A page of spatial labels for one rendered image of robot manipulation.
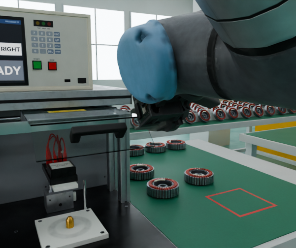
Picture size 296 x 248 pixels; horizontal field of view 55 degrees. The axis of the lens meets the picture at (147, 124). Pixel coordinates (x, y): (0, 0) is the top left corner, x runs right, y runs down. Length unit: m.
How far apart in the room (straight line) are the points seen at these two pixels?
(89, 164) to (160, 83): 0.78
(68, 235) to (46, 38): 0.50
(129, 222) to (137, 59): 0.60
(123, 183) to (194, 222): 0.24
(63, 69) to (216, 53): 0.64
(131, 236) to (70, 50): 0.51
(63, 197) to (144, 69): 0.67
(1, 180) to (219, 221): 0.65
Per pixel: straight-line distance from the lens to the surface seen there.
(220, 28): 0.17
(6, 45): 0.81
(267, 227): 0.89
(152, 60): 0.25
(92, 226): 0.78
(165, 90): 0.26
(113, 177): 0.99
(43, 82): 0.82
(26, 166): 0.97
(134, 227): 0.79
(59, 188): 0.76
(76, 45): 0.84
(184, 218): 0.87
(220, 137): 4.73
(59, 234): 0.76
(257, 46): 0.17
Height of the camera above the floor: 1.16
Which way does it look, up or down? 10 degrees down
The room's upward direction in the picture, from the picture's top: straight up
